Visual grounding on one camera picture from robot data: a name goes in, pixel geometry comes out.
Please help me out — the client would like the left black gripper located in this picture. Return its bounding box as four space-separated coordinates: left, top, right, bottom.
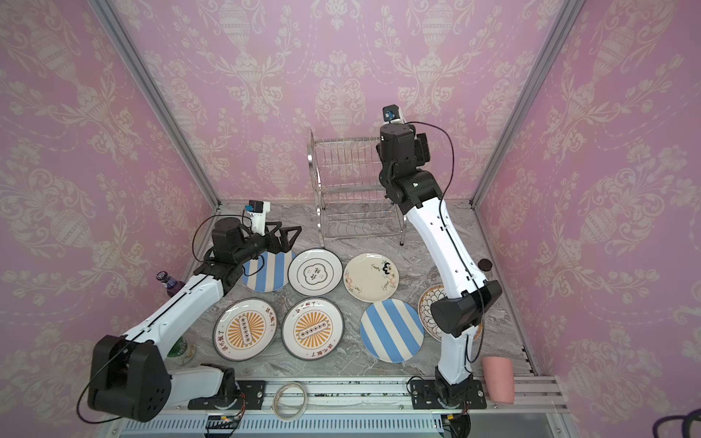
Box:
232 220 300 266

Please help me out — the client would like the white plate green quatrefoil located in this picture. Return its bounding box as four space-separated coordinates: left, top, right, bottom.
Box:
288 248 343 297

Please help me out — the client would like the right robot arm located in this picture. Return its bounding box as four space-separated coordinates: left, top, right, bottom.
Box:
377 120 502 407

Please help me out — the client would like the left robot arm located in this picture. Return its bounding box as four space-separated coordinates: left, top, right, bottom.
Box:
78 215 302 422

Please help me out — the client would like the blue striped plate far left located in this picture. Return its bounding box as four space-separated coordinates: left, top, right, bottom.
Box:
241 251 295 293

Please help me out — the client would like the blue striped plate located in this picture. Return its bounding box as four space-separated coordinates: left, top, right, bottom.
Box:
241 251 295 293
360 299 425 364

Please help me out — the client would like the orange sunburst plate right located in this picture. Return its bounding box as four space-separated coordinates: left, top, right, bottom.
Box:
281 297 344 361

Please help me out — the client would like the orange sunburst plate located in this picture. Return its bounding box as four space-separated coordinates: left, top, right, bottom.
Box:
213 299 279 362
281 297 344 361

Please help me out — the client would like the orange sunburst plate left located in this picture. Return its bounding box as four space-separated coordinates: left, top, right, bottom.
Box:
213 299 279 362

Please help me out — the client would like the purple bottle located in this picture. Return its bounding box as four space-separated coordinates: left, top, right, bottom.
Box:
156 271 185 297

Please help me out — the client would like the blue striped plate front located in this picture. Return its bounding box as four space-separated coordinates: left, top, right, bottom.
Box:
360 299 425 364

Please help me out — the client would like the beige bottle black cap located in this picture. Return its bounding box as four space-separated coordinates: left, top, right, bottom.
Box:
478 258 494 273

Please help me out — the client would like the floral mandala patterned plate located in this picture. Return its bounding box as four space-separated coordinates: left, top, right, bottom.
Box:
417 283 486 343

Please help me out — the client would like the clear tape roll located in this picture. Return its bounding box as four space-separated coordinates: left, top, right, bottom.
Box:
271 381 309 423

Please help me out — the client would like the pink cup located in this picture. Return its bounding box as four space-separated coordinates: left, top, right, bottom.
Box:
482 357 516 404

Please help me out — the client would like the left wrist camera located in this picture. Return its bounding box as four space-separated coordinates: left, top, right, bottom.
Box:
245 200 271 235

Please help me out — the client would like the silver wire dish rack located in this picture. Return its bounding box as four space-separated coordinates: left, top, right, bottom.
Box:
307 133 406 246

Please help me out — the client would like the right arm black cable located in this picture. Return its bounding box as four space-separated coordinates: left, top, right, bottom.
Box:
407 119 456 198

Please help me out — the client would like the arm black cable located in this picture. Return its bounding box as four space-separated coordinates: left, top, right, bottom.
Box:
407 119 456 198
190 212 253 264

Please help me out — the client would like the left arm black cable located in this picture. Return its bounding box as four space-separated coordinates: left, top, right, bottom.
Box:
190 212 253 264

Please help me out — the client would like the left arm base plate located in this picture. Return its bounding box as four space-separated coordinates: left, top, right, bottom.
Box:
187 381 267 412

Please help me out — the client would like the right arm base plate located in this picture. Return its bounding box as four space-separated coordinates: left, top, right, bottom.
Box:
406 376 487 411

